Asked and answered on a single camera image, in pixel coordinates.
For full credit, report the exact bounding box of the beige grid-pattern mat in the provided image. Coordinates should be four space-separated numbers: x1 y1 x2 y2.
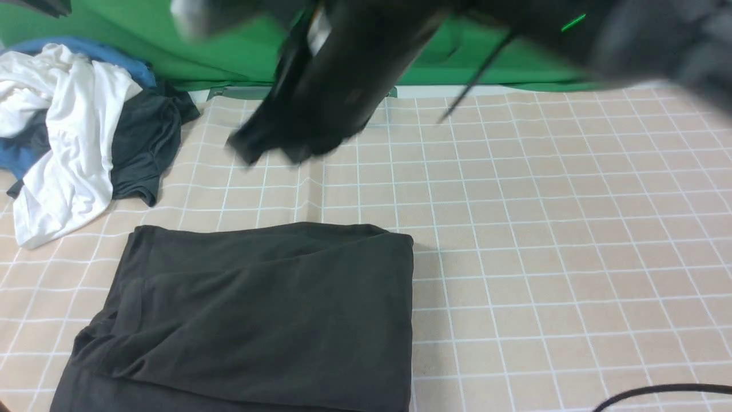
2 86 731 411

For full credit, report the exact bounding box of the dark gray long-sleeve shirt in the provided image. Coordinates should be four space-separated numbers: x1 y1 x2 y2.
50 222 414 411

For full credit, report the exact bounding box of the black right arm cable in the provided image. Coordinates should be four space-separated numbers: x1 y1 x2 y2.
437 29 732 412

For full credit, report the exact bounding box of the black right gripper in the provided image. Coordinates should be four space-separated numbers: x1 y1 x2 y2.
226 1 451 167

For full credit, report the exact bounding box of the white shirt in pile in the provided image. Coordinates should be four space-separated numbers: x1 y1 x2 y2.
2 44 142 249

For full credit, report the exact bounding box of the blue shirt in pile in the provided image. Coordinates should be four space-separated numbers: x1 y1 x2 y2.
2 37 157 179

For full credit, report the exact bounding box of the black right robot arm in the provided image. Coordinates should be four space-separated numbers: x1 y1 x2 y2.
227 1 731 166

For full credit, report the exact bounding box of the dark teal shirt in pile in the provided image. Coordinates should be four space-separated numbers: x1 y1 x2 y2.
1 81 200 208

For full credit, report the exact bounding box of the green backdrop cloth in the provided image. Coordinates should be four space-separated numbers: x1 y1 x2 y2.
1 1 602 92

